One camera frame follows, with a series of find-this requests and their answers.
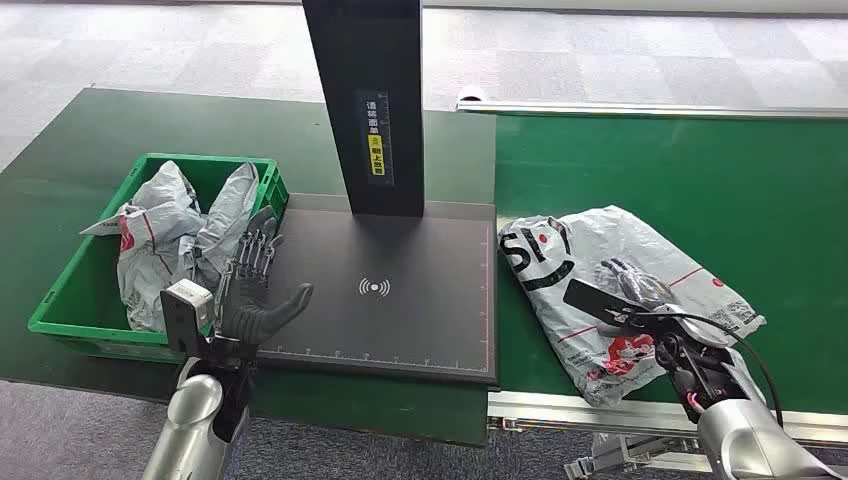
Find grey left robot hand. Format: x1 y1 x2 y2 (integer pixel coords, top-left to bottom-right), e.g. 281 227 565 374
215 205 315 346

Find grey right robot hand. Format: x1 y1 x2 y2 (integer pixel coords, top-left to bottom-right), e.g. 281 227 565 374
599 256 733 350

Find grey courier package black logo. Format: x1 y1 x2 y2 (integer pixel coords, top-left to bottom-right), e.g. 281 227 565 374
498 205 768 409

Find green conveyor belt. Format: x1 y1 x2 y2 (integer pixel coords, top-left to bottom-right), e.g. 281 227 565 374
494 113 848 417

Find black inbound scanner machine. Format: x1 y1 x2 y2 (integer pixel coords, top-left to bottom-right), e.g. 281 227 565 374
254 0 499 386

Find plain grey courier bag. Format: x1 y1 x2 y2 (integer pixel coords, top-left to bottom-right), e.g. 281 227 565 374
193 162 261 287

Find grey courier bag red print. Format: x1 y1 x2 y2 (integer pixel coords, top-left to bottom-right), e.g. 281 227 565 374
79 160 221 333

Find green plastic crate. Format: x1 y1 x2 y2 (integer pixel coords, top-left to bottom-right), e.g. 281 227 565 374
27 153 291 365

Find yellow black column label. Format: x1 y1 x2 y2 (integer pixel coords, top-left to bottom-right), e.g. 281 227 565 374
365 91 395 188

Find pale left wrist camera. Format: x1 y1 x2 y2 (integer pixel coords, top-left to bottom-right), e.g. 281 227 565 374
159 278 217 356

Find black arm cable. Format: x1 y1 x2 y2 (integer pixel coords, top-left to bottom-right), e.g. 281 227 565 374
632 309 786 429

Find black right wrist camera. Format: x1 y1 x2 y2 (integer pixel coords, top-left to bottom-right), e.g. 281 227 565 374
563 278 657 327

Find aluminium conveyor support bracket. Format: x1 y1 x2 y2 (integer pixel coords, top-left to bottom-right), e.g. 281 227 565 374
564 433 705 480

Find wide aluminium conveyor rail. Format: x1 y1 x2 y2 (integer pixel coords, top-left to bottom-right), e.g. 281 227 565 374
486 390 848 446

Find slim aluminium conveyor rail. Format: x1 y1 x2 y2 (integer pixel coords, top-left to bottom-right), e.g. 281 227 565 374
455 84 848 121

